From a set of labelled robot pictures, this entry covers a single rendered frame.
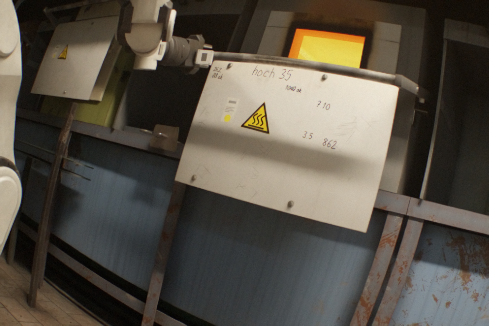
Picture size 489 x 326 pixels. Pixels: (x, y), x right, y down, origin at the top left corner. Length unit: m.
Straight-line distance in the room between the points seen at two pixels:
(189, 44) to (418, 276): 0.92
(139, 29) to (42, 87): 1.43
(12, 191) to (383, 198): 0.98
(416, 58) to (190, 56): 0.67
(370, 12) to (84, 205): 1.42
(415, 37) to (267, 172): 0.63
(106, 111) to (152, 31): 1.08
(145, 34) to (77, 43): 1.27
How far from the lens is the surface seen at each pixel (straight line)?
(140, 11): 0.99
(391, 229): 1.37
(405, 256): 1.35
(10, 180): 0.87
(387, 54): 1.49
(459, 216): 1.33
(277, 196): 1.35
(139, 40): 1.05
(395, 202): 1.37
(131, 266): 1.90
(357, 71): 1.22
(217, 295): 1.65
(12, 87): 0.87
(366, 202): 1.25
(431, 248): 1.39
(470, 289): 1.38
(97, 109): 2.14
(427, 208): 1.34
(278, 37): 1.66
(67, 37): 2.41
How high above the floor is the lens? 0.71
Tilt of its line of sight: 4 degrees up
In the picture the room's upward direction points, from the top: 16 degrees clockwise
